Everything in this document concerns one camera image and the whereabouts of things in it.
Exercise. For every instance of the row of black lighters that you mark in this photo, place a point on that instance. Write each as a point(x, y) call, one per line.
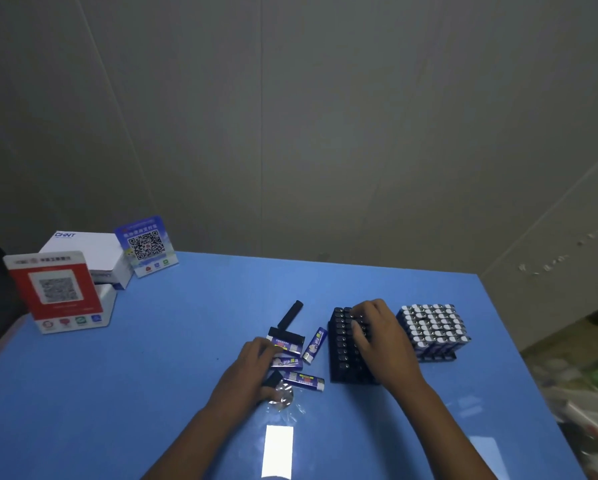
point(341, 344)

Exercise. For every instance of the dark round disc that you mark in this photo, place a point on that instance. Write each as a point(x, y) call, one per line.
point(284, 397)

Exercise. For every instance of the person's right hand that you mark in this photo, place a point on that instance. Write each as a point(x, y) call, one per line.
point(389, 349)

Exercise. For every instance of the crumpled clear plastic bags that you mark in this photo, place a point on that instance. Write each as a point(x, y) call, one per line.
point(584, 409)

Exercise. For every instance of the white cardboard box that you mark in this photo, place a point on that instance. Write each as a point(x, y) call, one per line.
point(88, 249)

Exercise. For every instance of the red code sign stand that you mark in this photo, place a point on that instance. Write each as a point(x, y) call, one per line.
point(53, 289)

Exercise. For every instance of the person's left hand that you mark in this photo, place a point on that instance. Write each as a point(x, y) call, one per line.
point(244, 379)

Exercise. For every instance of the row of blue lighters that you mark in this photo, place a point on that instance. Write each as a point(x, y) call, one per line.
point(434, 324)

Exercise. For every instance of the blue code sign stand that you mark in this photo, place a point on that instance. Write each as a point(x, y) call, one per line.
point(146, 244)

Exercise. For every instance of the person's right forearm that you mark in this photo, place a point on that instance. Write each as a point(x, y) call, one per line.
point(449, 439)

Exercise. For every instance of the black grid tray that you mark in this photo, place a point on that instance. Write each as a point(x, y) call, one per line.
point(336, 378)
point(439, 358)

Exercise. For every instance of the black slim lighter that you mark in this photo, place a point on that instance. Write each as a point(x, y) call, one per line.
point(290, 314)
point(273, 378)
point(294, 334)

